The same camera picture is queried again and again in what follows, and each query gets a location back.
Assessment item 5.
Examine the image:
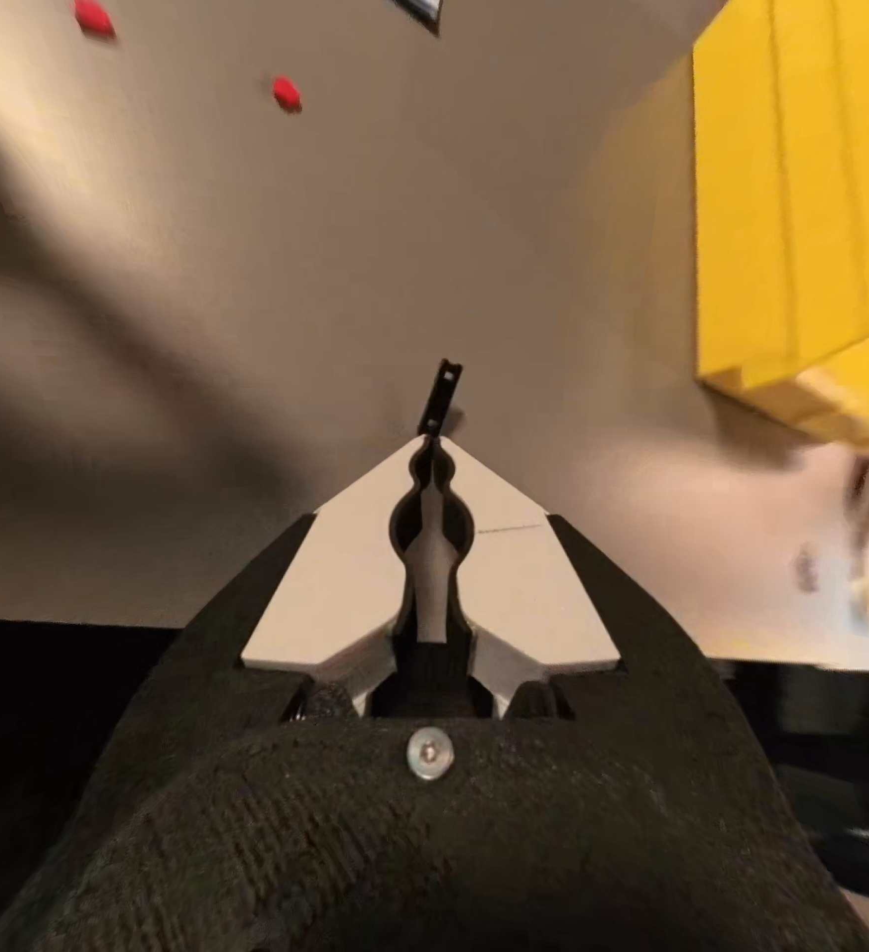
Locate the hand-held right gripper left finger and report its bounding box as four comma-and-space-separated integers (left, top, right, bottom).
241, 435, 435, 715

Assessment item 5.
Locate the yellow plastic bin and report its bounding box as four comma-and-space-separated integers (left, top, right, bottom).
693, 0, 869, 458

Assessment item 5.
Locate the black lego plate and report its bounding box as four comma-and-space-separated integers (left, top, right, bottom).
418, 358, 465, 440

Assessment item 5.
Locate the open instruction booklet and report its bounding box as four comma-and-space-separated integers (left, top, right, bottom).
390, 0, 444, 37

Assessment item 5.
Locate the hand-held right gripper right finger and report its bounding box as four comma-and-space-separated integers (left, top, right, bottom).
438, 437, 623, 716

